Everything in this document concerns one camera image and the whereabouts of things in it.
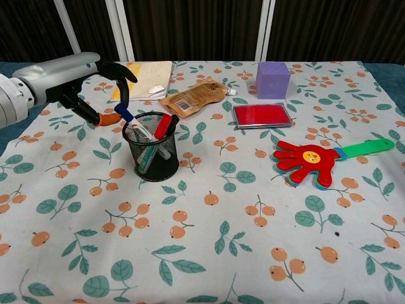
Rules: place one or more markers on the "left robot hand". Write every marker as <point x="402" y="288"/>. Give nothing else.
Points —
<point x="63" y="76"/>

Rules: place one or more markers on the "blue capped marker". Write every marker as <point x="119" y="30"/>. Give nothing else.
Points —
<point x="125" y="113"/>

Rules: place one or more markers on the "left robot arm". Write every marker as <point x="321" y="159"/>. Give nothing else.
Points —
<point x="14" y="101"/>

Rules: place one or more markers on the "red capped marker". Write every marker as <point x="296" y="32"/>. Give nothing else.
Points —
<point x="163" y="126"/>

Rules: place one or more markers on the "black mesh pen holder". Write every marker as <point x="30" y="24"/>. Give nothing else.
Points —
<point x="158" y="168"/>

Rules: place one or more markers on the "yellow and white notebook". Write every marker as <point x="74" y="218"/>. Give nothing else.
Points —
<point x="152" y="77"/>

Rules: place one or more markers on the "brown spouted pouch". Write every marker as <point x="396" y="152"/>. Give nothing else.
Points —
<point x="193" y="96"/>

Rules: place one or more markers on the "fruit and leaf print tablecloth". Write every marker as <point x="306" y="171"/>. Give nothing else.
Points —
<point x="202" y="221"/>

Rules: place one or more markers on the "red ink pad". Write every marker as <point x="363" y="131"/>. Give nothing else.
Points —
<point x="261" y="115"/>

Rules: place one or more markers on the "purple foam cube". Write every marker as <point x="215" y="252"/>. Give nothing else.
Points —
<point x="272" y="80"/>

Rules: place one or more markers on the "red hand clapper toy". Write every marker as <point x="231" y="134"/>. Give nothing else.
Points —
<point x="310" y="161"/>

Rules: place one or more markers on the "white frame post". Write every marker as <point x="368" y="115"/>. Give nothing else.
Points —
<point x="68" y="28"/>
<point x="120" y="28"/>
<point x="264" y="28"/>

